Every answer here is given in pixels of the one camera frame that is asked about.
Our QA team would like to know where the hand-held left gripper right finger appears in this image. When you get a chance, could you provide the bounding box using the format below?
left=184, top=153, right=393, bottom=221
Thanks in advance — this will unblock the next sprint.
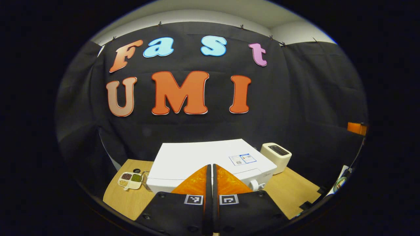
left=213, top=164, right=291, bottom=236

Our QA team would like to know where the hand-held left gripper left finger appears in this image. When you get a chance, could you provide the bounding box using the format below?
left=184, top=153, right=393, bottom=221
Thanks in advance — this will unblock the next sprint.
left=134, top=164, right=213, bottom=236

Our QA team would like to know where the white microwave oven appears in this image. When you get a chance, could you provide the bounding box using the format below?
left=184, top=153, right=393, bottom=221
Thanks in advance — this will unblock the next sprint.
left=146, top=139, right=278, bottom=194

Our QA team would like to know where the white object with green roll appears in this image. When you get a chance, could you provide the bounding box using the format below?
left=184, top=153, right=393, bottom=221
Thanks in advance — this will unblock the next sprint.
left=326, top=165, right=353, bottom=197

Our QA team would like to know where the white toaster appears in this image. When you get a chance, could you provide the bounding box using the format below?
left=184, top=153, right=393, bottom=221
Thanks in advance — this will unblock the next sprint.
left=260, top=143, right=292, bottom=175

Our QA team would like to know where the white divided bean dish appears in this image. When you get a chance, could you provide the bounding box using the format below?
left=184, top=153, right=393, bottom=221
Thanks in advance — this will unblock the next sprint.
left=117, top=172, right=143, bottom=191

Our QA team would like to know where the metal wire basket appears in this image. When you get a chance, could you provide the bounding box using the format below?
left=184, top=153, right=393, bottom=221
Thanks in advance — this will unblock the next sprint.
left=141, top=170, right=155, bottom=192

